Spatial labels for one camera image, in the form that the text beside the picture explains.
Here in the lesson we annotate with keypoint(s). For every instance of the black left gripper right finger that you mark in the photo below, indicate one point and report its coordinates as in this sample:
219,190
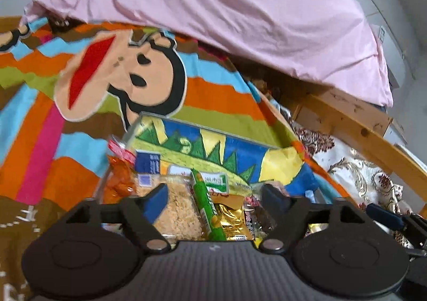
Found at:
335,248

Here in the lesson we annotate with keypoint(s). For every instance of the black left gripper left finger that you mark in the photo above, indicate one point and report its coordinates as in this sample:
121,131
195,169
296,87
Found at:
96,248

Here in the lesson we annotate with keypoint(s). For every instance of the orange sausage snack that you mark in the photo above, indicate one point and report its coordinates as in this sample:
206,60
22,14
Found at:
120,182

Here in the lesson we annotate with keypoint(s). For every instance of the clear rice crisp packet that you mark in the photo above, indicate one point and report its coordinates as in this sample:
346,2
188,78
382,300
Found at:
180,220

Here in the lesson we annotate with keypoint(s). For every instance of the gold foil snack packet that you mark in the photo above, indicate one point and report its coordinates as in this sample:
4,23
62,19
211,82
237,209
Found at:
231,214

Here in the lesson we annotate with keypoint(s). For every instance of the green candy stick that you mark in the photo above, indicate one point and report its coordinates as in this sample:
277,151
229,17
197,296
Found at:
206,207

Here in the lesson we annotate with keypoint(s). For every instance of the metal tray with dinosaur lining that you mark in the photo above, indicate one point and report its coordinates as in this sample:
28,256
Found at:
159,142

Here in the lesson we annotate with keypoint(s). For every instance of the brown bread bar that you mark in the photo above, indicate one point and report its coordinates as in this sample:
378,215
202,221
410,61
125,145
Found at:
258,221

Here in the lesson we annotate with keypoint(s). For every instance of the white spicy bean snack pouch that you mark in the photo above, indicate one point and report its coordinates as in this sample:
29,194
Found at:
216,182

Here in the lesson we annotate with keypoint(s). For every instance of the white floral satin quilt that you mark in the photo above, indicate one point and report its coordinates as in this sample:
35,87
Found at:
363,180

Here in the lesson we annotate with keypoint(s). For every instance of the brown cartoon monkey blanket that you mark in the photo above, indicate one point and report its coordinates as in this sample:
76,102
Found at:
64,93

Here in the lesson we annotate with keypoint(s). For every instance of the pink bed sheet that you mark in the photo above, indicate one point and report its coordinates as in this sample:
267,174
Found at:
322,41

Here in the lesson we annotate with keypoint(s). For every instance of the wooden bed frame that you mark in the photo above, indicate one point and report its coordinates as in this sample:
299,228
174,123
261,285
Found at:
355,122

